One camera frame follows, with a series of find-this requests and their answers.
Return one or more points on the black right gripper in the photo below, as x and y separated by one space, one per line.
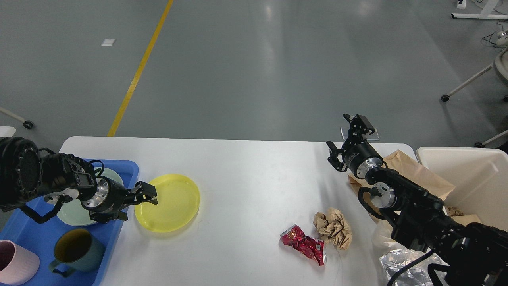
357 154

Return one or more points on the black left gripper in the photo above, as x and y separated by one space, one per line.
110 198

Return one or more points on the yellow plastic plate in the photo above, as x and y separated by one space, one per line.
178 198

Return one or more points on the teal mug yellow inside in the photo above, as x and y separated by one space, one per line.
76 250

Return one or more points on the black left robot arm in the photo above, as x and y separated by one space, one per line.
40 185

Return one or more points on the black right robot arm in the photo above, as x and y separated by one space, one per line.
474 255

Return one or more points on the pale green plate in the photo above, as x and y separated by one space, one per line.
73 214

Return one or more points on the brown paper bag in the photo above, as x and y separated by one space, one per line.
435 184

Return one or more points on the crumpled brown paper ball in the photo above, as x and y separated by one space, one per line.
333 228

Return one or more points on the crushed red can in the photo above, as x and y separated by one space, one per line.
310 247

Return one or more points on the blue plastic tray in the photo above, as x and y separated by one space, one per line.
41 239

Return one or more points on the white chair leg with caster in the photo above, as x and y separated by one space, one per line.
499 65

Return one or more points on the pink ribbed cup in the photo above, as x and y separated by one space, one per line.
17 264

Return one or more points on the white caster leg left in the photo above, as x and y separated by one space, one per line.
26 123

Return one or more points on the beige plastic bin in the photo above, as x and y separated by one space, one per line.
480 177

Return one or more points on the white desk base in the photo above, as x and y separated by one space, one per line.
488 12

